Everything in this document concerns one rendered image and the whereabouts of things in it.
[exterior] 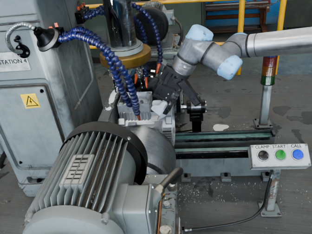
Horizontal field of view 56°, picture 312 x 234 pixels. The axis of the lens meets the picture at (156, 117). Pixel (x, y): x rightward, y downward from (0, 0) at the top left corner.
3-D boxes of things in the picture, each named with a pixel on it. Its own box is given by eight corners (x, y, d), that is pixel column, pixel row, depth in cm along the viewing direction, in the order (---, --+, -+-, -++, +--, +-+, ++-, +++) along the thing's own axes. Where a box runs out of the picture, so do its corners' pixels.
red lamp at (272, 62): (264, 67, 130) (265, 58, 127) (261, 62, 135) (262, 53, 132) (278, 67, 129) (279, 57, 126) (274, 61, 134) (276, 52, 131)
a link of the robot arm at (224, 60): (250, 52, 92) (221, 34, 94) (238, 66, 84) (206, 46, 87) (238, 71, 98) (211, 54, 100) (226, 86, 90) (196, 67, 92)
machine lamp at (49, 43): (-1, 73, 78) (-21, 26, 71) (19, 57, 87) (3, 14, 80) (64, 69, 75) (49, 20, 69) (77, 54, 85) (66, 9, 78)
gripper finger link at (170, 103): (162, 108, 107) (172, 89, 102) (166, 110, 107) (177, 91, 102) (161, 115, 103) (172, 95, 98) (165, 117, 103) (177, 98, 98)
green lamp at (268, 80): (262, 86, 134) (263, 77, 132) (259, 80, 139) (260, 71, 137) (276, 85, 134) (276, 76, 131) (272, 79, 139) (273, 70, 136)
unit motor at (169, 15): (139, 89, 163) (128, 10, 141) (146, 66, 190) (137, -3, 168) (185, 87, 160) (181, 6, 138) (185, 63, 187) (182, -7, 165)
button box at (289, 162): (249, 170, 93) (252, 167, 88) (247, 148, 96) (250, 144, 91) (306, 169, 91) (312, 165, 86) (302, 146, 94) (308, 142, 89)
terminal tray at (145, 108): (120, 121, 112) (116, 105, 108) (125, 107, 121) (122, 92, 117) (150, 120, 110) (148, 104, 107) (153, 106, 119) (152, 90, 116)
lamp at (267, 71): (263, 77, 132) (264, 67, 130) (260, 71, 137) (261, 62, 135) (276, 76, 131) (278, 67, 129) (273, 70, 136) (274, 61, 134)
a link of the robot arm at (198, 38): (212, 37, 86) (188, 22, 87) (194, 68, 91) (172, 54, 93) (219, 35, 92) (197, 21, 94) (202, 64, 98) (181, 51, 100)
